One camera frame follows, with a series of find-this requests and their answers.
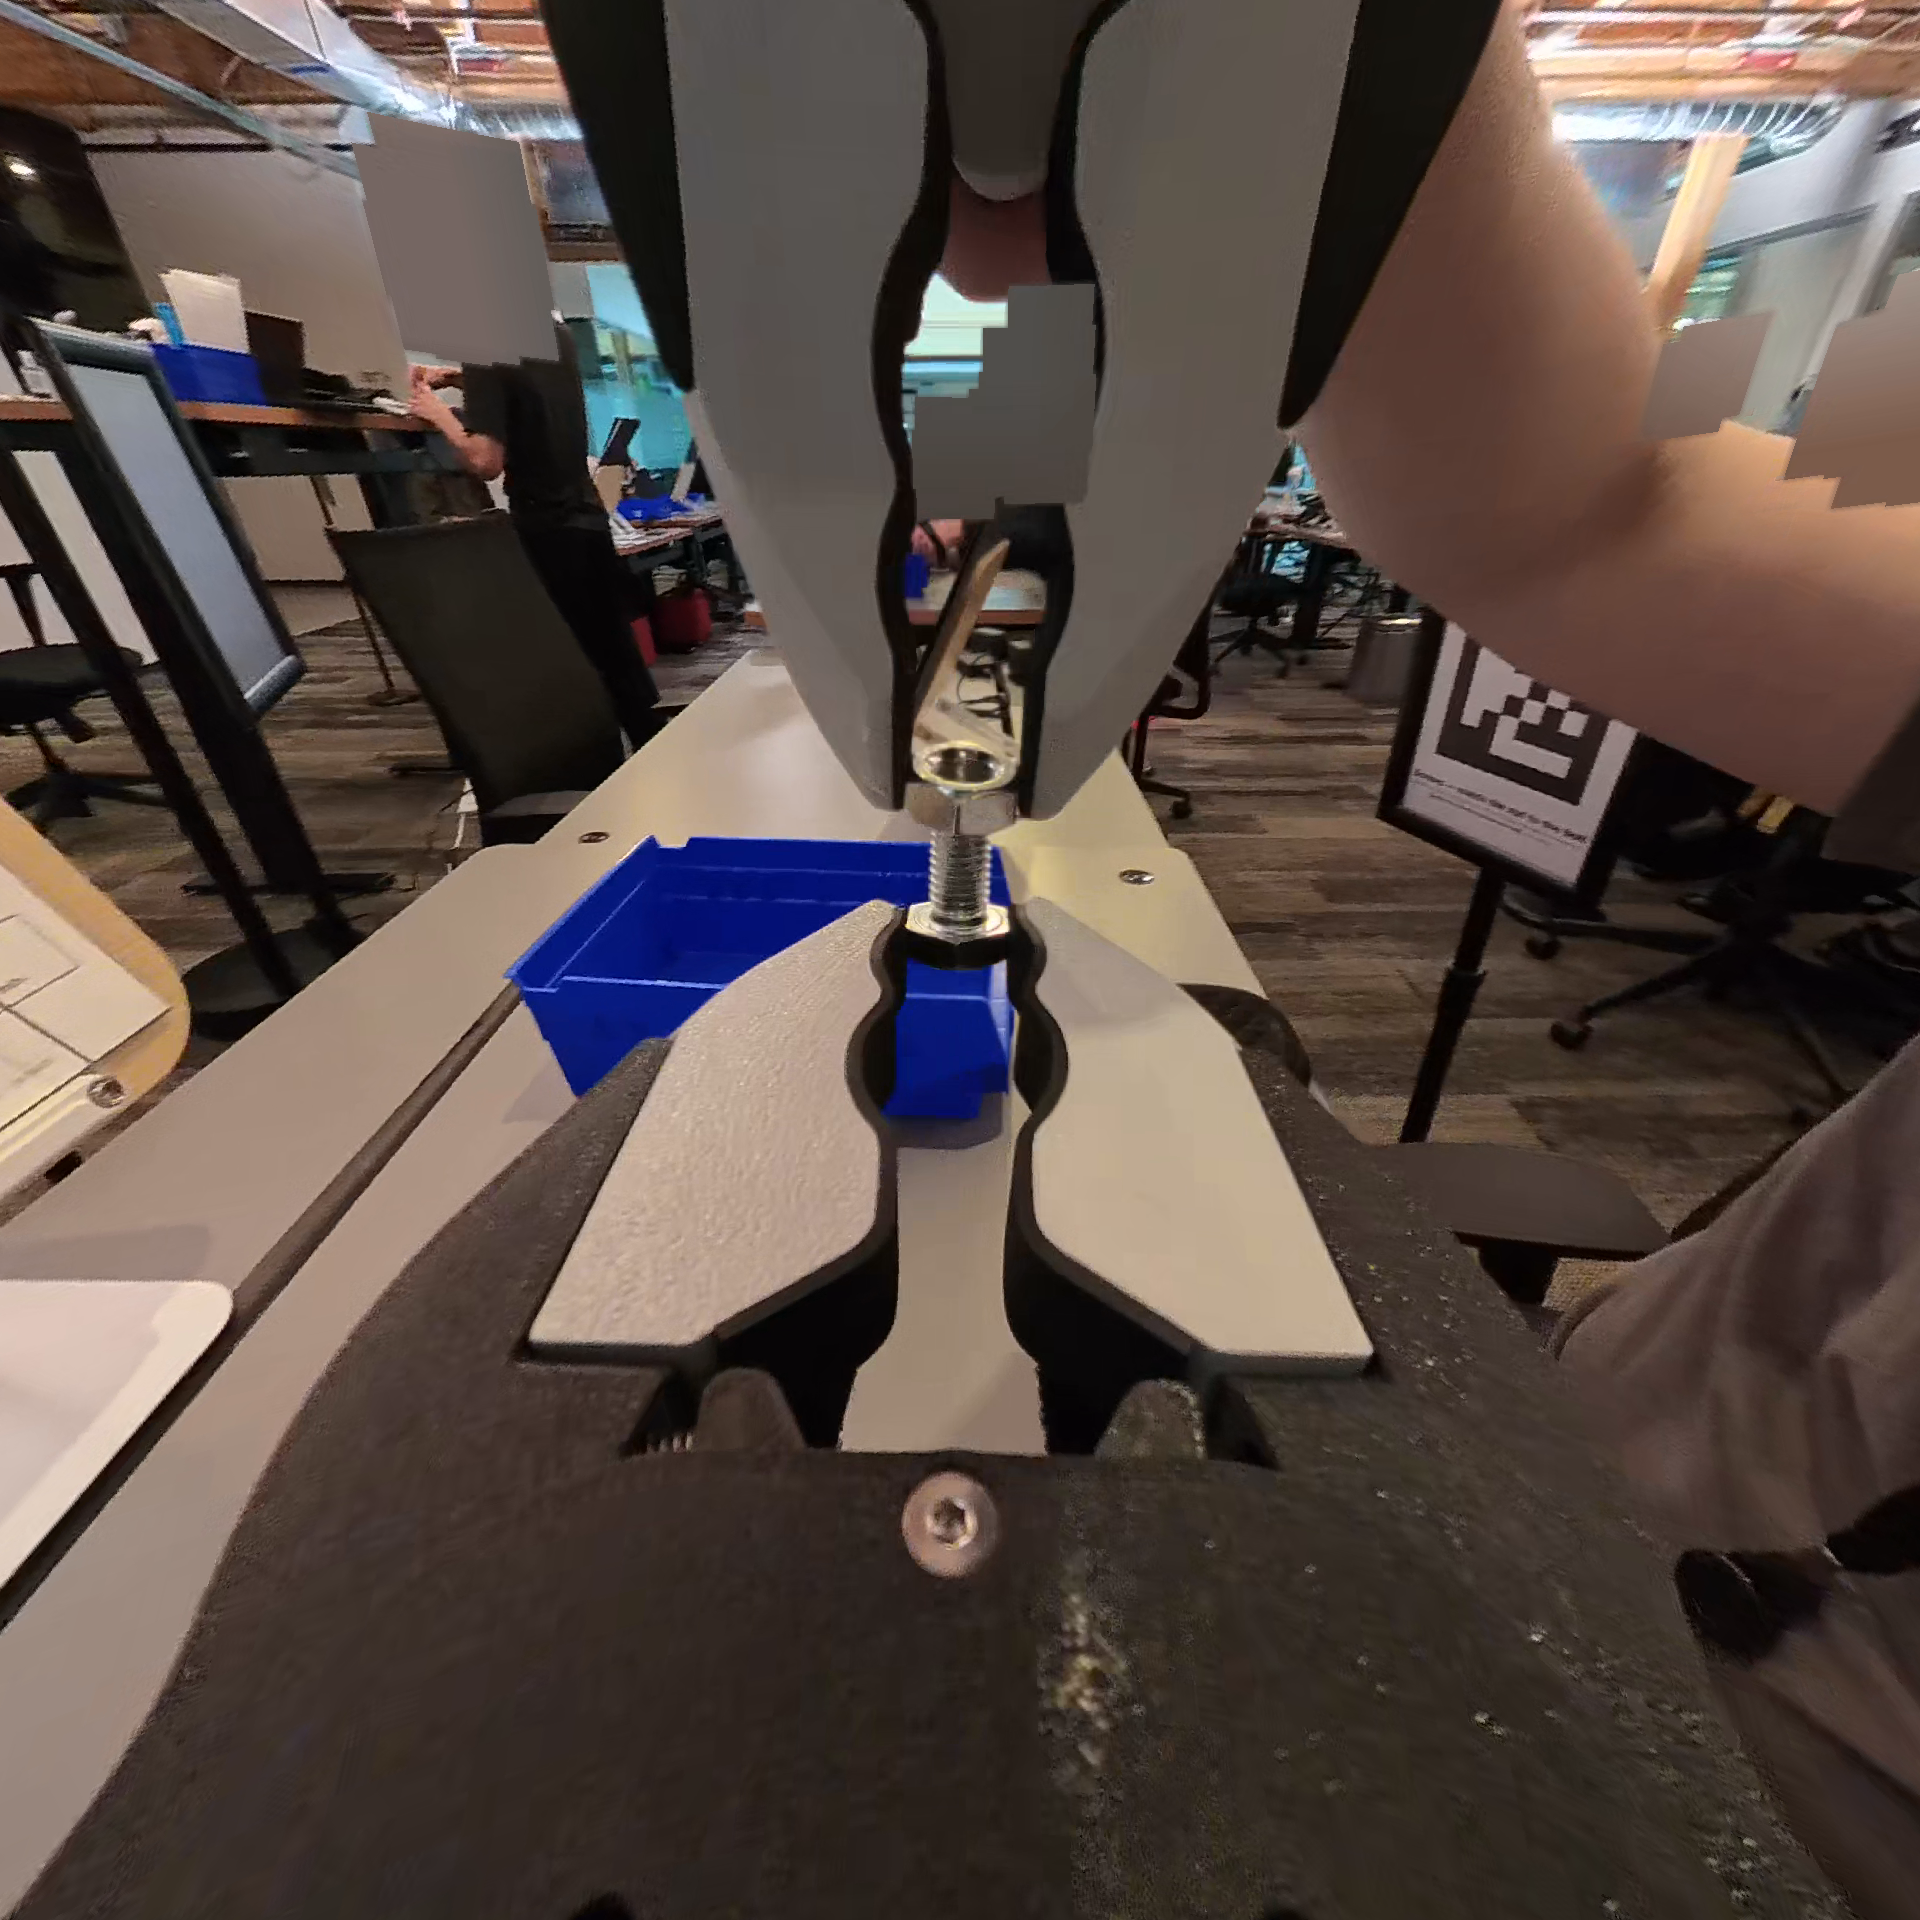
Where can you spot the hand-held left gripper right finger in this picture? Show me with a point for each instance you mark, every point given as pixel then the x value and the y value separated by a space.
pixel 1185 1185

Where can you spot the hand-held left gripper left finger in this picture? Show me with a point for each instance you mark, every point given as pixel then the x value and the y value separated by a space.
pixel 721 1185

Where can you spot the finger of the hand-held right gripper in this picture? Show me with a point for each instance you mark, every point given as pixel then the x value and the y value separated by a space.
pixel 1201 301
pixel 796 301

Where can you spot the blue plastic bin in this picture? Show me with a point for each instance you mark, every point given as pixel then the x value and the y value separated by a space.
pixel 662 962

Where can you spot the thick steel bolt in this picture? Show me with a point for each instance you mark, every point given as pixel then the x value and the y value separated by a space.
pixel 960 870

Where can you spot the steel hex nut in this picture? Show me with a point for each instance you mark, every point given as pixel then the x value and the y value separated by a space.
pixel 960 811

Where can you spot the person's right forearm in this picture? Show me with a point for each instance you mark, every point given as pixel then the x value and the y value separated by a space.
pixel 1575 452

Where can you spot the person's right hand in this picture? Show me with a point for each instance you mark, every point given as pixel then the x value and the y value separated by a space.
pixel 997 242

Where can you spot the padded chair armrest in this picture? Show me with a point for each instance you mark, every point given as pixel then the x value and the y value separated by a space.
pixel 1261 1037

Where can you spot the red storage bin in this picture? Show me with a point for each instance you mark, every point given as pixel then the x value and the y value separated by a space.
pixel 681 618

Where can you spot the smooth chair armrest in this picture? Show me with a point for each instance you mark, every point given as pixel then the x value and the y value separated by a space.
pixel 1531 1202

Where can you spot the wooden display board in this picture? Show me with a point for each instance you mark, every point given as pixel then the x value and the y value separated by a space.
pixel 91 902
pixel 960 629

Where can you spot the grey trash can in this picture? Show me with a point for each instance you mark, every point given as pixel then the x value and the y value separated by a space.
pixel 1381 662

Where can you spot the white box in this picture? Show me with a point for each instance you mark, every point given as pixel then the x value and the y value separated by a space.
pixel 201 308

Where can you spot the blue storage bin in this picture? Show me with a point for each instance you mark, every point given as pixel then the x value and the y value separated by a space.
pixel 212 377

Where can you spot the black office chair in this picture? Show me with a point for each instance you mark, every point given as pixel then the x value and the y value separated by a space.
pixel 45 676
pixel 1771 902
pixel 481 662

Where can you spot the wooden top desk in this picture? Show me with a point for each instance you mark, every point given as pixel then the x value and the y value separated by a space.
pixel 224 413

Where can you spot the wooden column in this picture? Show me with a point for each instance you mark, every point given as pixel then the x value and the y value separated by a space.
pixel 1694 212

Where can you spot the black framed marker sign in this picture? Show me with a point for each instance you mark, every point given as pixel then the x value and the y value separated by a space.
pixel 1500 750

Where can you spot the black framed floor sign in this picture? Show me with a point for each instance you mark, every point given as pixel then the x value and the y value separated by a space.
pixel 165 495

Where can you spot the white board stand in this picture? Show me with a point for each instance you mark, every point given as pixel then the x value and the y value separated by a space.
pixel 91 1396

